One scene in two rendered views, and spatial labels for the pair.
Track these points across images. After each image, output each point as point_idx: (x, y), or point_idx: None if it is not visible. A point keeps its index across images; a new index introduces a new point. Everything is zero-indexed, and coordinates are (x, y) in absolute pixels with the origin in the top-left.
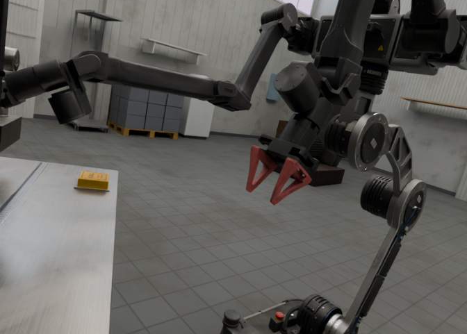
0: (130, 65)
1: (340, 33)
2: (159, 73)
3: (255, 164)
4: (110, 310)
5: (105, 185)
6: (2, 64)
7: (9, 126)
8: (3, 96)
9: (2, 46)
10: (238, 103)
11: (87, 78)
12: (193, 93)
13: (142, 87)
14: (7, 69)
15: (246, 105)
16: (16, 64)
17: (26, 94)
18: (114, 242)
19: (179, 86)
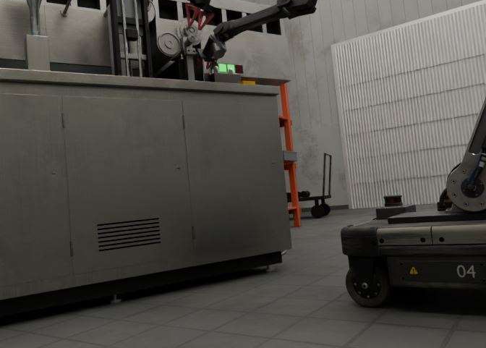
0: (236, 20)
1: None
2: (249, 16)
3: (199, 17)
4: (152, 78)
5: (242, 82)
6: (147, 28)
7: (223, 74)
8: (194, 53)
9: (146, 24)
10: (296, 4)
11: (223, 35)
12: (268, 15)
13: (244, 27)
14: (189, 42)
15: (303, 1)
16: (193, 40)
17: (207, 52)
18: (192, 80)
19: (260, 16)
